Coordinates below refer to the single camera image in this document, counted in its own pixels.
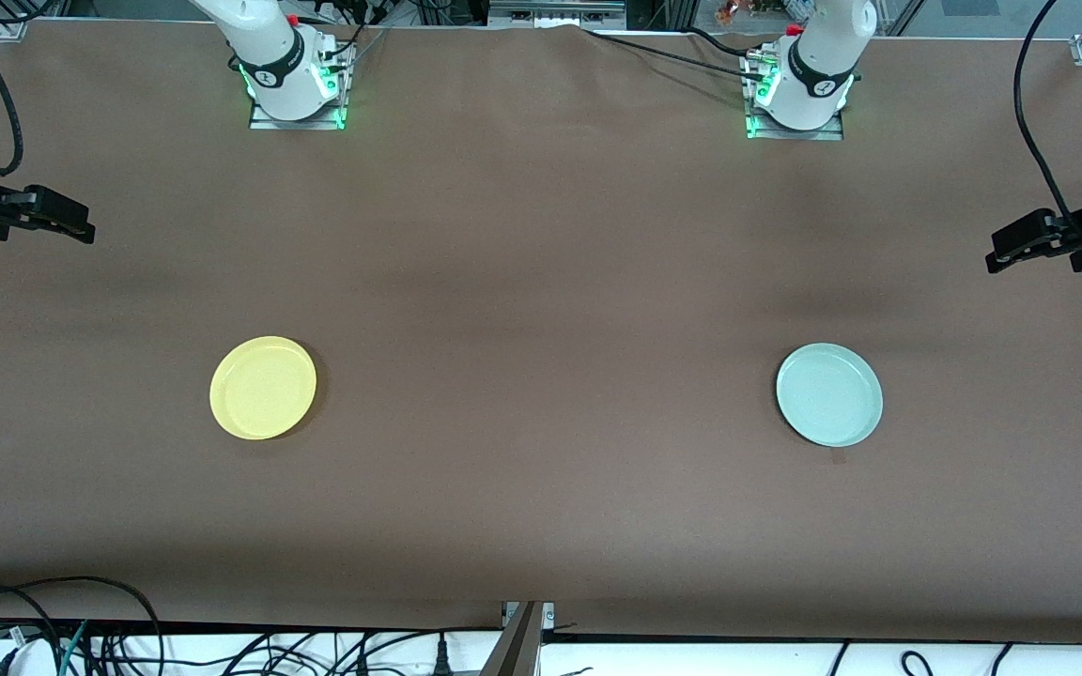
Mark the pale green plate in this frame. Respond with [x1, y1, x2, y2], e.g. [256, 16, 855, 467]
[775, 342, 885, 448]

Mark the aluminium profile post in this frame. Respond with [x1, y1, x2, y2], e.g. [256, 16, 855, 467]
[480, 601, 556, 676]

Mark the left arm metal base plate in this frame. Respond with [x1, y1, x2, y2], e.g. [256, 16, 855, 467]
[745, 52, 845, 142]

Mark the yellow plate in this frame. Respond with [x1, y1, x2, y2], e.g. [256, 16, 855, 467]
[209, 335, 318, 441]

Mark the short black cable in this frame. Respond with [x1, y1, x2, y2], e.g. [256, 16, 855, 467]
[682, 26, 763, 59]

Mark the green cable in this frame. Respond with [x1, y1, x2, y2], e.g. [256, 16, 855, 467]
[57, 620, 91, 676]

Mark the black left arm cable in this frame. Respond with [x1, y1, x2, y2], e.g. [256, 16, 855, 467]
[1013, 0, 1082, 259]

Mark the long black cable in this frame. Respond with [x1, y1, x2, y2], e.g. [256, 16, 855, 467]
[581, 28, 767, 84]

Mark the large table cover sheet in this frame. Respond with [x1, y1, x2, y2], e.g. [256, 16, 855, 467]
[0, 19, 1082, 644]

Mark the thin black cable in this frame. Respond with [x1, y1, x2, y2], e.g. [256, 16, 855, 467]
[320, 19, 392, 71]

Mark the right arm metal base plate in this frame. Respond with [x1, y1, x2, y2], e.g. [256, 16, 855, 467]
[248, 42, 351, 131]

